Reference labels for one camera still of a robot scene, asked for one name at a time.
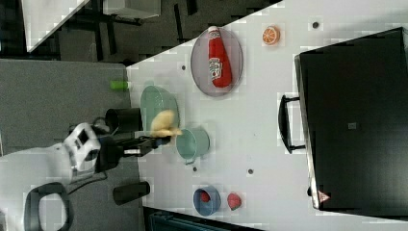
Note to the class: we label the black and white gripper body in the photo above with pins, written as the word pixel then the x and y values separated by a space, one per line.
pixel 89 153

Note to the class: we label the grey round plate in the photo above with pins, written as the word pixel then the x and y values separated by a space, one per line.
pixel 200 64

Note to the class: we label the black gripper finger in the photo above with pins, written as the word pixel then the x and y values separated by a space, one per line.
pixel 137 151
pixel 156 141

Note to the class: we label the black cylinder at table edge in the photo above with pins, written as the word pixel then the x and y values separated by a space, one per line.
pixel 131 192

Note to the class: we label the blue bowl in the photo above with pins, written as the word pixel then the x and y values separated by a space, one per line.
pixel 207 208

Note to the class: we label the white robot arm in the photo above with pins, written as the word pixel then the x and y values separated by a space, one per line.
pixel 34 181

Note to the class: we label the yellow peeled banana toy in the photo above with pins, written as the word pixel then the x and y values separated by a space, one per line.
pixel 162 125

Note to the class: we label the red ketchup bottle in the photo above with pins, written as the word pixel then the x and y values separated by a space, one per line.
pixel 219 65

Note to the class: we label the green metal mug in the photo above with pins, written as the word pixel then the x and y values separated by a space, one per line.
pixel 192 144

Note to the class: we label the orange slice toy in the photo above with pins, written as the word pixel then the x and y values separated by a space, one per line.
pixel 271 35

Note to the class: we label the black toaster oven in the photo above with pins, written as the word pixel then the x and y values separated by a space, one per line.
pixel 354 112

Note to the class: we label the black cylinder cup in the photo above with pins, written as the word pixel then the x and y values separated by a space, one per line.
pixel 124 120

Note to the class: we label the green marker on divider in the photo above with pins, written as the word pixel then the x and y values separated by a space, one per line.
pixel 120 85

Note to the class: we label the red strawberry toy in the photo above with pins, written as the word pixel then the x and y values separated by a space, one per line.
pixel 234 201

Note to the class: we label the red ball in bowl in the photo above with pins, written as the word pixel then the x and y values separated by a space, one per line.
pixel 204 197

